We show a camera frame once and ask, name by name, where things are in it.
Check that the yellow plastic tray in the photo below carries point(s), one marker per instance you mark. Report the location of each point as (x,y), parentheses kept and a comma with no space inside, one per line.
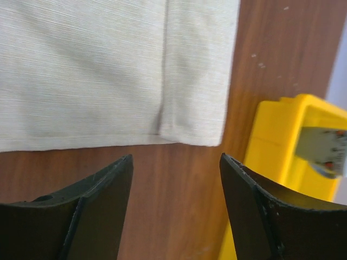
(272,144)

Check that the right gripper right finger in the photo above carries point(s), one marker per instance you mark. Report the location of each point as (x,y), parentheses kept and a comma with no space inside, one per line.
(271,221)

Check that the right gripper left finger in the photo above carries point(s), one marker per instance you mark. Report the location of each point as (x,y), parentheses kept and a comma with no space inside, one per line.
(84,220)

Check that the beige cloth napkin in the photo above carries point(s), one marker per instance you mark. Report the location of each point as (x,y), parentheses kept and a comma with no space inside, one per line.
(84,74)

